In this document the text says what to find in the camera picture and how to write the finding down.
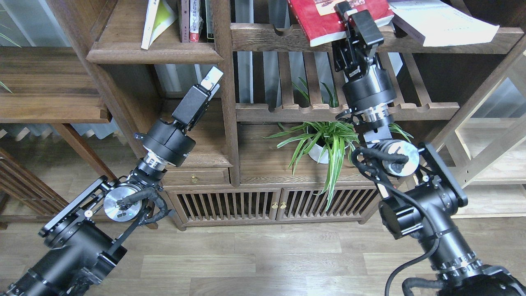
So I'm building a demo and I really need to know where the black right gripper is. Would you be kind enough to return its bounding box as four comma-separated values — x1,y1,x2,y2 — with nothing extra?
332,1,396,118

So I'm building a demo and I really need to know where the white lavender book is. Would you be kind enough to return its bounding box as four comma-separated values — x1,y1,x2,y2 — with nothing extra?
389,0,500,47

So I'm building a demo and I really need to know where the light wooden shelf unit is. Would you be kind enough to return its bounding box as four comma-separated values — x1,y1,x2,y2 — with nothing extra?
434,49,526,217

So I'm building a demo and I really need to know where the dark wooden slatted rack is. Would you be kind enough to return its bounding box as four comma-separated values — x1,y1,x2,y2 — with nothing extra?
0,149,68,230

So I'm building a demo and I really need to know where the upright red white book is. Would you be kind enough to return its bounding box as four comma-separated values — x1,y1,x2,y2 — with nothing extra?
189,0,203,43

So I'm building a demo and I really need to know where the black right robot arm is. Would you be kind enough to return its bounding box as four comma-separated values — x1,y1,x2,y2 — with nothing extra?
332,0,525,296

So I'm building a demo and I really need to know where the yellow green book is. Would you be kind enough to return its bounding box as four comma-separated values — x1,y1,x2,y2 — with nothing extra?
141,0,178,49

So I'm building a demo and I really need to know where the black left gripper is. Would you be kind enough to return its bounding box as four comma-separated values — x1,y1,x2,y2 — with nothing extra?
136,66,224,167

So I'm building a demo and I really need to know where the left slatted cabinet door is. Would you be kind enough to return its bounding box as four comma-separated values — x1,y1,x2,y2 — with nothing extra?
168,188,281,227

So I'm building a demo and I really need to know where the dark wooden side table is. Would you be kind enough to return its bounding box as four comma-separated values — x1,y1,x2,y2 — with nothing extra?
0,46,115,179

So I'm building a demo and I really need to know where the upright pink spine book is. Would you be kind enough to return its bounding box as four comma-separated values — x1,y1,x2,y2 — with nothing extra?
179,0,190,43

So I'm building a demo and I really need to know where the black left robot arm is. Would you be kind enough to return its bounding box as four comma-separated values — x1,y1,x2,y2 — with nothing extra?
1,67,223,296

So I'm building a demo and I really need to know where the slatted cabinet door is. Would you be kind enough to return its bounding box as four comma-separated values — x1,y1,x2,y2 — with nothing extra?
271,185,380,224
168,188,281,227

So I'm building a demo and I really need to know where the dark wooden bookshelf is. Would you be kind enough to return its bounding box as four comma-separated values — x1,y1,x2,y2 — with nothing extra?
45,0,526,227

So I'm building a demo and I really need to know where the upright dark book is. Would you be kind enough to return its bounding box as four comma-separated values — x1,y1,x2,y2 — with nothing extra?
204,0,215,43

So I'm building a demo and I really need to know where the right slatted cabinet door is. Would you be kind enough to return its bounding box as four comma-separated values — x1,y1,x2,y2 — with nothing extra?
271,185,380,224

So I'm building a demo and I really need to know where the potted spider plant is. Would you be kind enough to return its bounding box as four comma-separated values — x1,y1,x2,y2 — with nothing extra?
263,76,414,210

